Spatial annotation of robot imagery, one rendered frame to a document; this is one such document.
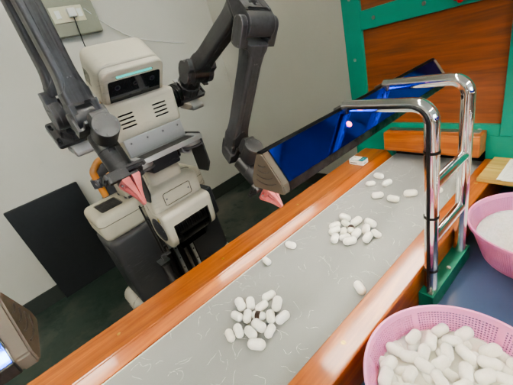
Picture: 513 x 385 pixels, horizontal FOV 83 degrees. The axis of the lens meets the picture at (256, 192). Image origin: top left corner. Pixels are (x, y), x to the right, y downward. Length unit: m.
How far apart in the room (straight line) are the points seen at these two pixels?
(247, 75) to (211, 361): 0.67
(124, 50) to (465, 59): 1.02
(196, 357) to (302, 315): 0.23
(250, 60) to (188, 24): 2.18
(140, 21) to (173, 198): 1.84
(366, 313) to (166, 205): 0.81
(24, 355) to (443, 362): 0.57
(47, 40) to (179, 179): 0.60
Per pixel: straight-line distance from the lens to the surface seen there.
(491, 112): 1.13
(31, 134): 2.43
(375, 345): 0.61
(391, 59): 1.20
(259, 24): 0.78
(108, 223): 1.37
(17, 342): 0.39
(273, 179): 0.46
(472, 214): 0.90
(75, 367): 0.82
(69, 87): 0.81
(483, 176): 1.04
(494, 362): 0.63
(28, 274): 2.62
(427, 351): 0.62
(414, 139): 1.15
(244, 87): 0.83
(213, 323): 0.73
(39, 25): 0.82
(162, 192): 1.14
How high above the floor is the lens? 1.26
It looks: 26 degrees down
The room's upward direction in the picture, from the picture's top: 17 degrees counter-clockwise
